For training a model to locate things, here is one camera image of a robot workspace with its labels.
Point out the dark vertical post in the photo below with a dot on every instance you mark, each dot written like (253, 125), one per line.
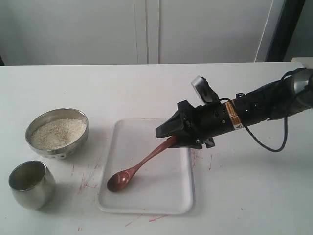
(285, 28)

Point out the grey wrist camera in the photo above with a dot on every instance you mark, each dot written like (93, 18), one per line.
(204, 91)

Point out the brown wooden spoon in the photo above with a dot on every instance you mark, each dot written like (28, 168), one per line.
(121, 179)

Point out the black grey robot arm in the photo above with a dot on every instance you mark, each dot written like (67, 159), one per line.
(290, 95)

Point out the white rectangular tray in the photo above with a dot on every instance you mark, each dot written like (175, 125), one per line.
(164, 185)

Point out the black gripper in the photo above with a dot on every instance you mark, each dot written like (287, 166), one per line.
(195, 127)

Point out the steel bowl of rice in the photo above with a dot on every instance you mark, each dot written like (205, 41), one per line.
(58, 133)

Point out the small steel cup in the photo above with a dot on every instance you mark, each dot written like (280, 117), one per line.
(32, 184)

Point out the white cabinet doors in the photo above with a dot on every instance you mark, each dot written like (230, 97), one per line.
(78, 32)

